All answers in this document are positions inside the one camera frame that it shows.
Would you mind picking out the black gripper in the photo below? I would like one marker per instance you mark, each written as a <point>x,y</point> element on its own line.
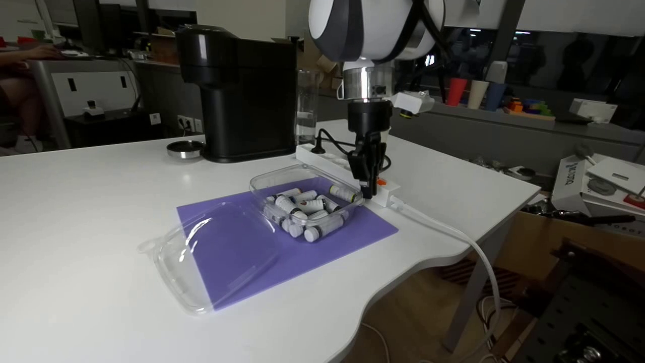
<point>369,117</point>

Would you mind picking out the clear plastic clamshell container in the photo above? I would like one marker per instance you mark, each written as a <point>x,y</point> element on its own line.
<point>221,255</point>

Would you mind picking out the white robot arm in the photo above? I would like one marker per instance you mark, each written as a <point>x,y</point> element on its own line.
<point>369,27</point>

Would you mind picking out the white power strip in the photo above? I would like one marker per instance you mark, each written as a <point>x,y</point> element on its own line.
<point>389,193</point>

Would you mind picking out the purple rectangular mat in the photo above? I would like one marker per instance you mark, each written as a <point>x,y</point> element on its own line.
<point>335,243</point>

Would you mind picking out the clear drinking glass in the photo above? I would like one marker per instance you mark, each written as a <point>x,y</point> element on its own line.
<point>306,106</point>

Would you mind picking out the grey low cabinet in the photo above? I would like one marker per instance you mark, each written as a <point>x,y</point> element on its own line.
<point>470,134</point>

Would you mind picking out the red cup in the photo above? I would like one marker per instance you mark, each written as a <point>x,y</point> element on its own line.
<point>456,91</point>

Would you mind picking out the white cup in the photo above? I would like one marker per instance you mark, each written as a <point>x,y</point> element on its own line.
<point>475,94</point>

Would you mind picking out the black coffee machine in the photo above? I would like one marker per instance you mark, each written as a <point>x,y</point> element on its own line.
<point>249,100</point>

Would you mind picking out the blue cup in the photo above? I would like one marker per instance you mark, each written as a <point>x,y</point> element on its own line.
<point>495,96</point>

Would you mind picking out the grey table leg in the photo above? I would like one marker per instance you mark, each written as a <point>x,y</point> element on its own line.
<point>470,289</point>

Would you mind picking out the colourful toy blocks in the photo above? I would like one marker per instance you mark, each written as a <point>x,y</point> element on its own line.
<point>526,106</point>

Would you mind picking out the brown box under table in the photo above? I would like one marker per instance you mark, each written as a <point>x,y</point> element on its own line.
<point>537,233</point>

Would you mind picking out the round silver black disc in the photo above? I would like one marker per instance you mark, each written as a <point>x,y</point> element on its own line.
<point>184,150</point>

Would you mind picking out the white printed carton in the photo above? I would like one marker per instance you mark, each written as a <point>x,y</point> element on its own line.
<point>569,184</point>

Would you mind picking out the small white box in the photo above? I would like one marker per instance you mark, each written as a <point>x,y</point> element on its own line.
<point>592,111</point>

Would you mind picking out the white box with red label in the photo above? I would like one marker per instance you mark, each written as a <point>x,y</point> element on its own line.
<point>617,184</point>

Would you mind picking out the seated person in background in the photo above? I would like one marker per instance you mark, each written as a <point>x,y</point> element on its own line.
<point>21,100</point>

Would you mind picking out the black camera tripod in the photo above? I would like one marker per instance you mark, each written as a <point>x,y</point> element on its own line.
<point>436,77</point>

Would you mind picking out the white wall outlet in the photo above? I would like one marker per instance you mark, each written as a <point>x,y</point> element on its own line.
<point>190,124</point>

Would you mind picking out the black perforated metal frame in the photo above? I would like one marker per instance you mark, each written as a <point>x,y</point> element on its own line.
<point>590,315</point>

